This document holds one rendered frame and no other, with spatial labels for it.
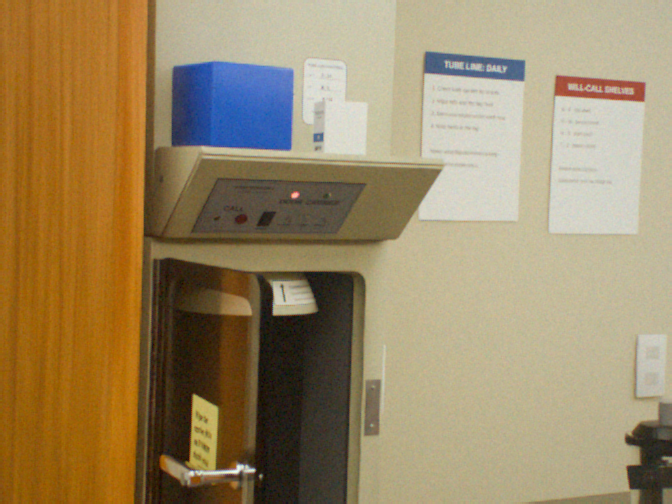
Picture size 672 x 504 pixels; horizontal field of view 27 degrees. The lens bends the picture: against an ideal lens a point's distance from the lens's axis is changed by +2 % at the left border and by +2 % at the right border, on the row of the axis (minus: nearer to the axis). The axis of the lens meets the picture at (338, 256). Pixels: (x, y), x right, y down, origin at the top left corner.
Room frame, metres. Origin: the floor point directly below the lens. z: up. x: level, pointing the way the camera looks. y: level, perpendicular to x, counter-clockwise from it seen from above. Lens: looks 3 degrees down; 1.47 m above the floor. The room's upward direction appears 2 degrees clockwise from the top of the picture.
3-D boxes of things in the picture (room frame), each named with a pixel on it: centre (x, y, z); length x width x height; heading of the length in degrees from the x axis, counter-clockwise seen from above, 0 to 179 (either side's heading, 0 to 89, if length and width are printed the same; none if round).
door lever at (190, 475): (1.29, 0.13, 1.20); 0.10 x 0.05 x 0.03; 25
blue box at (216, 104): (1.50, 0.12, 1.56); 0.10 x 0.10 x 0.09; 32
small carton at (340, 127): (1.57, 0.00, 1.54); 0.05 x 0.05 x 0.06; 16
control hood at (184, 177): (1.55, 0.04, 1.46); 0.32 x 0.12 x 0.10; 122
